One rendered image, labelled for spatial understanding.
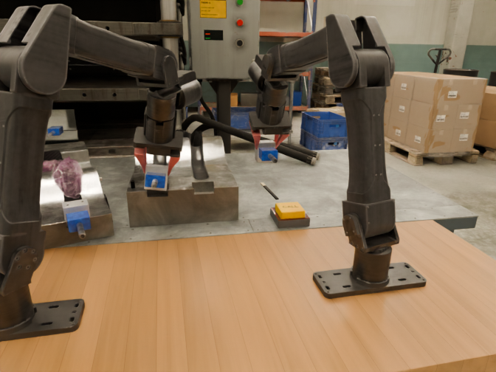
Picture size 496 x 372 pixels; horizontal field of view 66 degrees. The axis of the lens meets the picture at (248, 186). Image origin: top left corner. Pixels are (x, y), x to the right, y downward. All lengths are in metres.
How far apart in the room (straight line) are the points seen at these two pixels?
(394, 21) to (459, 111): 4.04
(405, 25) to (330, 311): 8.01
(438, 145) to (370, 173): 3.98
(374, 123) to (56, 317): 0.59
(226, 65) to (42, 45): 1.21
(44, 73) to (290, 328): 0.51
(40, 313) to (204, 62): 1.27
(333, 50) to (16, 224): 0.55
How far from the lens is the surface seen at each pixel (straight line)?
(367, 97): 0.67
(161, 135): 0.82
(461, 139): 4.81
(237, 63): 1.74
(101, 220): 0.90
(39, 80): 0.59
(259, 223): 0.94
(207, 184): 0.95
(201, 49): 1.72
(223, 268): 0.76
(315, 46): 0.77
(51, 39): 0.60
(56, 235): 0.90
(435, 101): 4.50
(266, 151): 1.00
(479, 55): 9.40
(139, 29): 1.64
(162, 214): 0.93
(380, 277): 0.73
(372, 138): 0.67
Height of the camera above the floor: 1.20
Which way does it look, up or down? 20 degrees down
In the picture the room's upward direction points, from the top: 1 degrees clockwise
